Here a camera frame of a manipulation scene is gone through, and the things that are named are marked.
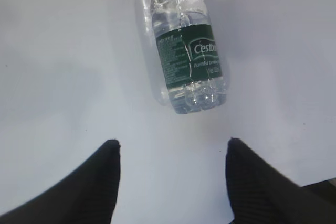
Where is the clear water bottle green label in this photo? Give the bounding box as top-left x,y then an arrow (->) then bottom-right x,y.
135,0 -> 226,114

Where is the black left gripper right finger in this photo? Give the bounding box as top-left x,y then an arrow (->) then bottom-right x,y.
225,138 -> 335,223

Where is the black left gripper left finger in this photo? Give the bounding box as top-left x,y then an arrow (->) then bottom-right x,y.
1,140 -> 121,223

